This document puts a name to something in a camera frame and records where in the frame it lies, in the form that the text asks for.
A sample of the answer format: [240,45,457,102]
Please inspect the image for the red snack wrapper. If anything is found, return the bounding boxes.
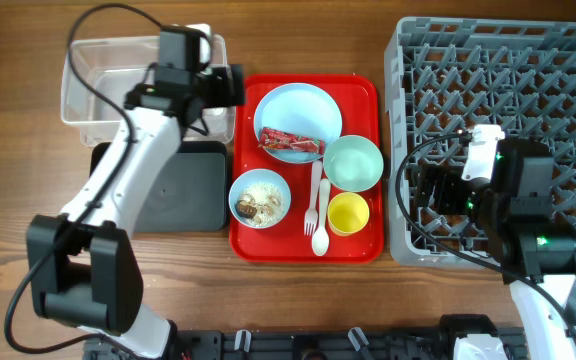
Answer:
[258,127,326,155]

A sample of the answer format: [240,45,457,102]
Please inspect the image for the light blue plate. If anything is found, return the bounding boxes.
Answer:
[253,83,343,164]

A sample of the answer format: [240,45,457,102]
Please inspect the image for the mint green bowl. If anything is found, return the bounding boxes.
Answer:
[323,135,384,193]

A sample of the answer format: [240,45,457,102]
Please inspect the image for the yellow plastic cup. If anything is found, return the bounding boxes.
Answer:
[327,192,370,236]

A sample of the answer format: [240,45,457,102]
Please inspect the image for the light blue small bowl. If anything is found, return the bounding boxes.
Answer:
[228,169,291,230]

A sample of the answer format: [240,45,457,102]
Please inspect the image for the rice and food scraps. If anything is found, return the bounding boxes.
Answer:
[235,182,285,228]

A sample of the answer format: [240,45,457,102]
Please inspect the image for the white plastic spoon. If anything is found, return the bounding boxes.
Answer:
[311,178,331,256]

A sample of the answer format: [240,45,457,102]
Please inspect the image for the white plastic fork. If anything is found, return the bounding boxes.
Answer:
[304,160,323,235]

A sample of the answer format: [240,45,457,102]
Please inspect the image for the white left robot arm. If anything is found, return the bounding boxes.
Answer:
[20,64,245,359]

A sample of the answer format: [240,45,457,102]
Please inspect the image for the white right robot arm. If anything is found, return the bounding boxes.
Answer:
[414,136,576,359]

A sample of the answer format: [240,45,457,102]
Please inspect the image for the grey dishwasher rack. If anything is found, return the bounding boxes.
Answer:
[384,17,576,268]

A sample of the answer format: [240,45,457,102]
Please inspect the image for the black plastic tray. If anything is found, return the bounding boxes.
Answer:
[88,139,227,234]

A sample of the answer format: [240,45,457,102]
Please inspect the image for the clear plastic bin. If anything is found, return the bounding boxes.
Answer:
[60,33,237,148]

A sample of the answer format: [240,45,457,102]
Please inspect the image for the red serving tray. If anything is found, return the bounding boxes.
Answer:
[229,74,384,264]

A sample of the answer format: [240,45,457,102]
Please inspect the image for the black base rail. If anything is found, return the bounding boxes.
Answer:
[81,313,527,360]

